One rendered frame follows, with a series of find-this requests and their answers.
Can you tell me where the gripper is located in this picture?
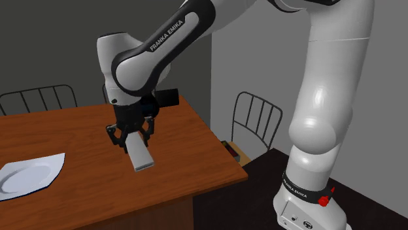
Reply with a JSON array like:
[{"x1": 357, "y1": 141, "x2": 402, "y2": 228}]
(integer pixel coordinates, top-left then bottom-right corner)
[{"x1": 105, "y1": 101, "x2": 159, "y2": 155}]

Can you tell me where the flat grey box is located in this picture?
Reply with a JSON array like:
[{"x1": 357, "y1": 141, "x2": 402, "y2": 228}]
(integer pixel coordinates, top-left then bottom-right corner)
[{"x1": 124, "y1": 131, "x2": 156, "y2": 173}]

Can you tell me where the brown wooden table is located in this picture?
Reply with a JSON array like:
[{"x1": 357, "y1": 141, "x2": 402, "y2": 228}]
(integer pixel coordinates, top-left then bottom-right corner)
[{"x1": 0, "y1": 95, "x2": 249, "y2": 230}]

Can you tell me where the white plate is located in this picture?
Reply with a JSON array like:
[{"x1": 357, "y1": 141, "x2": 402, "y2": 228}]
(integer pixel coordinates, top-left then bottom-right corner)
[{"x1": 0, "y1": 152, "x2": 67, "y2": 203}]

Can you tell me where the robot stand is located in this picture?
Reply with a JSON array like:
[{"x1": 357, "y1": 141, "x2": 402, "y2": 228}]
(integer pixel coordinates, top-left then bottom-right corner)
[{"x1": 192, "y1": 147, "x2": 408, "y2": 230}]

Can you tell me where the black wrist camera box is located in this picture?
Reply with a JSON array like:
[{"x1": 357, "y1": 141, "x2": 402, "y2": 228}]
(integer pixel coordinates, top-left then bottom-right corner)
[{"x1": 154, "y1": 88, "x2": 180, "y2": 108}]

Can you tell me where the black wire-back chair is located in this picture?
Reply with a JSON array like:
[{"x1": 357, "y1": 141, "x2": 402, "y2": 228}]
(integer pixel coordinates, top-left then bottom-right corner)
[
  {"x1": 220, "y1": 91, "x2": 284, "y2": 167},
  {"x1": 0, "y1": 84, "x2": 78, "y2": 117}
]

